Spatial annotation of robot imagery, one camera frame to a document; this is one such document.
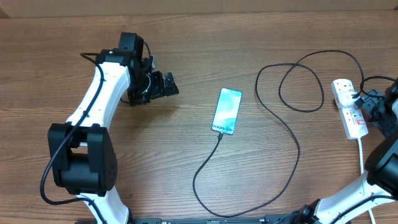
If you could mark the white power strip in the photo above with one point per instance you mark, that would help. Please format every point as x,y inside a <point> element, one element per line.
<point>352,118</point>

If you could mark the white charger plug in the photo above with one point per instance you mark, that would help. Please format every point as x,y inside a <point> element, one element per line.
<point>346,99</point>

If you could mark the blue Galaxy smartphone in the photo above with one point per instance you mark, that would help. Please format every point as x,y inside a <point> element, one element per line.
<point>226,112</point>

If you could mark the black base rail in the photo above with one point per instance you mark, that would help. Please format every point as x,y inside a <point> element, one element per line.
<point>268,219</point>

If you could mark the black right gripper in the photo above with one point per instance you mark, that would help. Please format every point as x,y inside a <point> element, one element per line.
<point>370,104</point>

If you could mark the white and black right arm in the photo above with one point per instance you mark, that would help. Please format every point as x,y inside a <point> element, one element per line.
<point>377,183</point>

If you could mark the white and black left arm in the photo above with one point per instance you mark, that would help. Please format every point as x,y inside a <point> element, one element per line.
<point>83,164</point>

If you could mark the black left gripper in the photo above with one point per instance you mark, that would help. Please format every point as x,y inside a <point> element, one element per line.
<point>157,91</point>

